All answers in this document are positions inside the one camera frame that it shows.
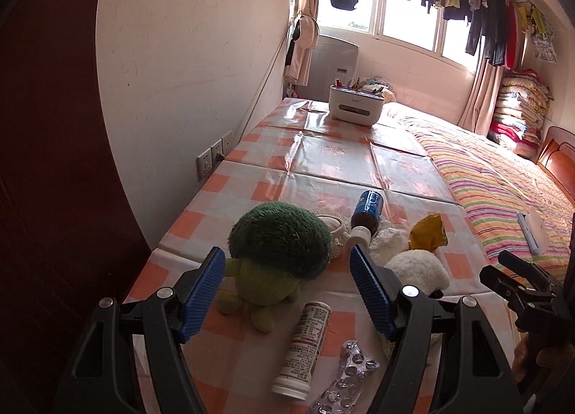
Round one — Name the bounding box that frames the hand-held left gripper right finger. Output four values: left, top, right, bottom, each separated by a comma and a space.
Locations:
349, 244, 524, 414

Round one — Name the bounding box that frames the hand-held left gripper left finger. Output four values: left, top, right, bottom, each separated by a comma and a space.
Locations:
54, 246, 226, 414

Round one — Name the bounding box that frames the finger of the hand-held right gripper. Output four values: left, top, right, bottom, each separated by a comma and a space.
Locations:
479, 264, 546, 320
498, 250, 564, 293

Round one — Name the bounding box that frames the white tissue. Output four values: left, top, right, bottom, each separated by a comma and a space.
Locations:
368, 228, 407, 262

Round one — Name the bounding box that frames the silver blister pack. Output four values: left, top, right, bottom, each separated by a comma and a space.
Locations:
308, 339, 382, 414

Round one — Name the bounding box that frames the orange peel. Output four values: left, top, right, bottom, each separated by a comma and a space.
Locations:
408, 214, 450, 252

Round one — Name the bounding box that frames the brown bottle with blue label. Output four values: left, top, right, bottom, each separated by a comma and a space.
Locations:
348, 190, 384, 248

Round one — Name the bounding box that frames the white tube bottle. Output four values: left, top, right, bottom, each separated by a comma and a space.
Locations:
271, 300, 332, 399

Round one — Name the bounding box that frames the person's right hand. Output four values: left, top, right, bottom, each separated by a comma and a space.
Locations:
512, 338, 575, 383

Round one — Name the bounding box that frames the white and blue lint brush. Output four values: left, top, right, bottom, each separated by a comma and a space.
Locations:
516, 211, 549, 255

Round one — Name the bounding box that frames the white plush toy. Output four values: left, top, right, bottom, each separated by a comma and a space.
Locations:
384, 249, 451, 300

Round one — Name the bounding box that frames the white lace-trimmed jar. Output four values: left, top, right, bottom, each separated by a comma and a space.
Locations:
314, 213, 352, 260

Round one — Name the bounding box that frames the green broccoli plush toy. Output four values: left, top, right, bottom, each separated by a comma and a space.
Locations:
218, 201, 334, 334

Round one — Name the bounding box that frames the striped bed blanket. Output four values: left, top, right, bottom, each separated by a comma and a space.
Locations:
391, 102, 575, 289

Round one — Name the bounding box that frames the wooden bed headboard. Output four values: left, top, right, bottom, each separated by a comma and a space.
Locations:
537, 126, 575, 213

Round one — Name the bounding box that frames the orange checkered plastic tablecloth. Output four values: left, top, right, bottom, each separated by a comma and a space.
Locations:
123, 97, 517, 414

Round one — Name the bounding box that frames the stack of folded quilts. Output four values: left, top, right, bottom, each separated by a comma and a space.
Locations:
489, 69, 549, 159

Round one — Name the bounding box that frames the white desk organizer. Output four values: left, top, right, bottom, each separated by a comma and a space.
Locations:
329, 82, 387, 127

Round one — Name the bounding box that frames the floral cloth bundle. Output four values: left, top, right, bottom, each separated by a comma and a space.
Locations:
359, 77, 396, 103

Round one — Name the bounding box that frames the bunch of pens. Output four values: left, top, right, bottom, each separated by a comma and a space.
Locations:
332, 76, 385, 94

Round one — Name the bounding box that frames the white standing air conditioner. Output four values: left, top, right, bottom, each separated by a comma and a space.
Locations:
307, 34, 361, 103

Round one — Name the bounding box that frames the beige hat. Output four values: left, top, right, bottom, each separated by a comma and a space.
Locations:
294, 12, 321, 49

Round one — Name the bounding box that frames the thin wall cable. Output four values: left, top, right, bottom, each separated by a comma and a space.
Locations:
252, 32, 289, 123

